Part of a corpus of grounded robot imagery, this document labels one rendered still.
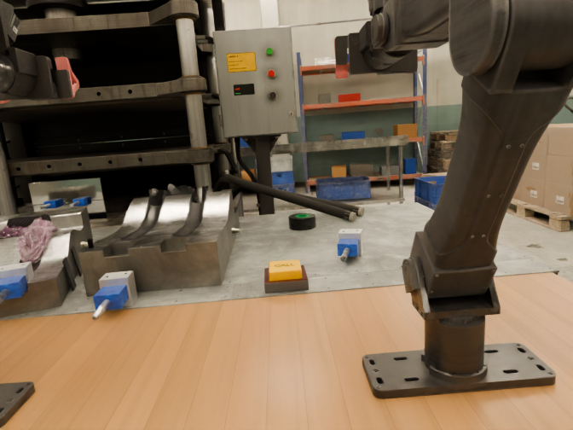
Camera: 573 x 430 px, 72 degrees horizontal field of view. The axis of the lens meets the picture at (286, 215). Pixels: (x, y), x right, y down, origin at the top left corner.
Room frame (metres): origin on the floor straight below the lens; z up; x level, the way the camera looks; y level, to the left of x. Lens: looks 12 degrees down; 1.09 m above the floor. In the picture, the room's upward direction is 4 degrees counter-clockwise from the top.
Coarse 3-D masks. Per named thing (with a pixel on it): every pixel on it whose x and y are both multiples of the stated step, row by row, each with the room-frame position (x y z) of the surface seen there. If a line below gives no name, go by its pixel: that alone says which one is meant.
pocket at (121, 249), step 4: (112, 244) 0.76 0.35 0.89; (116, 244) 0.76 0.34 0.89; (120, 244) 0.76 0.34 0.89; (124, 244) 0.76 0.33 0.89; (128, 244) 0.76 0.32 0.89; (132, 244) 0.76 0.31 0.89; (104, 248) 0.73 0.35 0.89; (108, 248) 0.75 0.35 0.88; (112, 248) 0.76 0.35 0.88; (116, 248) 0.76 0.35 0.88; (120, 248) 0.76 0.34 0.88; (124, 248) 0.76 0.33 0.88; (104, 252) 0.72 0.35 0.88; (108, 252) 0.74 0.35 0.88; (112, 252) 0.76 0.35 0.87; (116, 252) 0.76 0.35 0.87; (120, 252) 0.76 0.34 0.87; (124, 252) 0.76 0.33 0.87; (128, 252) 0.76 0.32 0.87; (104, 256) 0.72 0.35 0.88; (108, 256) 0.74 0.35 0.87; (112, 256) 0.72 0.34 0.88; (116, 256) 0.72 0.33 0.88; (120, 256) 0.72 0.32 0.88
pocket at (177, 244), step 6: (168, 240) 0.76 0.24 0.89; (174, 240) 0.76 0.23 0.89; (180, 240) 0.76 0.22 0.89; (186, 240) 0.76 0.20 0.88; (162, 246) 0.74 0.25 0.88; (168, 246) 0.76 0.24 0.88; (174, 246) 0.76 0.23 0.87; (180, 246) 0.76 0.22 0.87; (162, 252) 0.73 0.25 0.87; (168, 252) 0.72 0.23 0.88
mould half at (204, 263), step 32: (224, 192) 1.04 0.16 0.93; (128, 224) 0.93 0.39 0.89; (160, 224) 0.92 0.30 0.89; (224, 224) 0.88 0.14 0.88; (96, 256) 0.71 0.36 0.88; (128, 256) 0.71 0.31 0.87; (160, 256) 0.72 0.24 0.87; (192, 256) 0.72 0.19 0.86; (224, 256) 0.80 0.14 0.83; (96, 288) 0.71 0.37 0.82; (160, 288) 0.72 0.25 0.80
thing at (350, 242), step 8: (344, 232) 0.84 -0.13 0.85; (352, 232) 0.84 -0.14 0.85; (360, 232) 0.83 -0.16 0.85; (344, 240) 0.83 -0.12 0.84; (352, 240) 0.82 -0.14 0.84; (360, 240) 0.83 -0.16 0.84; (344, 248) 0.80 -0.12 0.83; (352, 248) 0.79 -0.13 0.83; (360, 248) 0.83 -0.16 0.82; (344, 256) 0.74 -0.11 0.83; (352, 256) 0.79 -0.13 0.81; (360, 256) 0.83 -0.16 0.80
